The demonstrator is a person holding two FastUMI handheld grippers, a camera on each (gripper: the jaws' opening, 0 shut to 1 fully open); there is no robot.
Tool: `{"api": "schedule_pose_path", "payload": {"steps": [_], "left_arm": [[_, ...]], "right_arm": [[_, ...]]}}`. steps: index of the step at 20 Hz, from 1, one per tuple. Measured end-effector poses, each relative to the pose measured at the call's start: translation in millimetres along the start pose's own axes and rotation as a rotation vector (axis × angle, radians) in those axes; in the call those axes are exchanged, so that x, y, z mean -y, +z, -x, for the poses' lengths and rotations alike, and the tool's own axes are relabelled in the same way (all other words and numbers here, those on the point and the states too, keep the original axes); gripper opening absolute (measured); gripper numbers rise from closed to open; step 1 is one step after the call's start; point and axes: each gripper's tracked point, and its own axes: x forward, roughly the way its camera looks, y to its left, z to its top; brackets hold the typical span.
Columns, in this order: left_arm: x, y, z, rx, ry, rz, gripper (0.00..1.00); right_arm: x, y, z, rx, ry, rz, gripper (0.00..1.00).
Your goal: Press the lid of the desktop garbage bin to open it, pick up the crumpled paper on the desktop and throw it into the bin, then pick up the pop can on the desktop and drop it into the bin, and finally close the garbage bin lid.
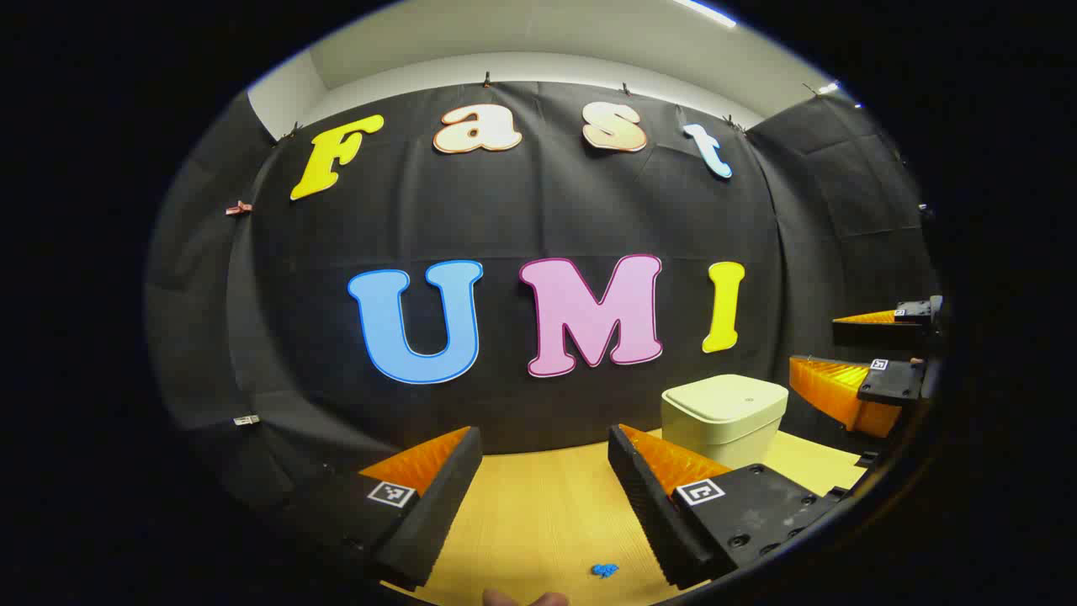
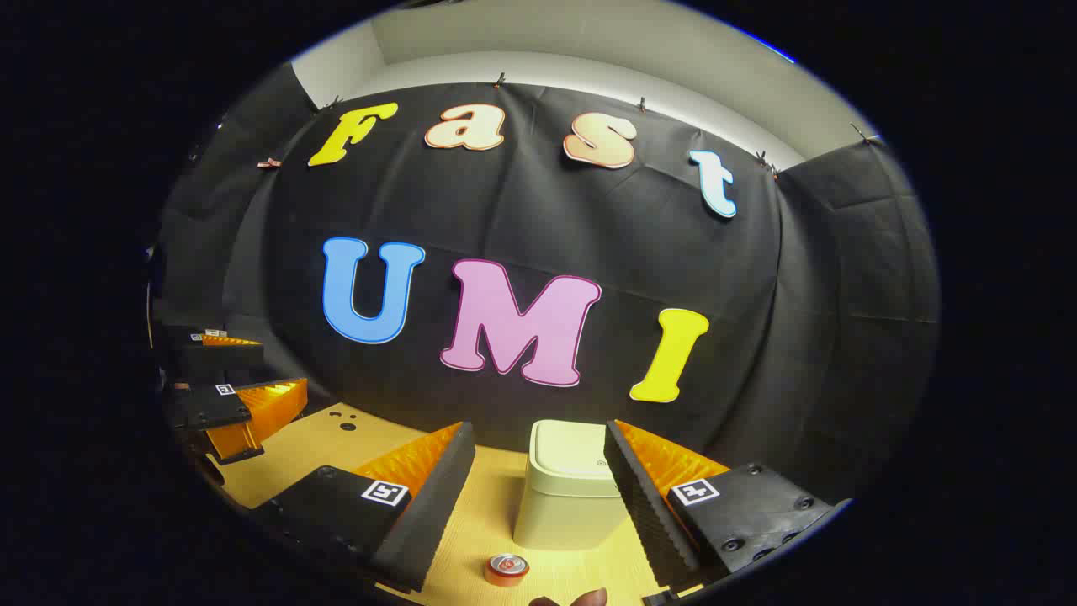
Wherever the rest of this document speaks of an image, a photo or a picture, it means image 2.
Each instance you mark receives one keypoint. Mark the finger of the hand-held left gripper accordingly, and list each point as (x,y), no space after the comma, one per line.
(210,404)
(219,358)

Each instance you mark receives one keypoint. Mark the green desktop garbage bin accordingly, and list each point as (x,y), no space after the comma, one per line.
(564,505)

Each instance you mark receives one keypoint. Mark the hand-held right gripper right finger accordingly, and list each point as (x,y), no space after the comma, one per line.
(644,505)

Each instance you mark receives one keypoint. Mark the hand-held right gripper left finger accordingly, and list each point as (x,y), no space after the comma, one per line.
(437,505)

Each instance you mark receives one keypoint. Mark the black backdrop cloth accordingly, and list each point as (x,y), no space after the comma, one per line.
(522,210)

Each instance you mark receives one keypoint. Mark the orange pop can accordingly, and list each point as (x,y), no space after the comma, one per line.
(506,571)

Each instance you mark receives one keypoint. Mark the wooden desktop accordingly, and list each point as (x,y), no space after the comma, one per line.
(488,513)

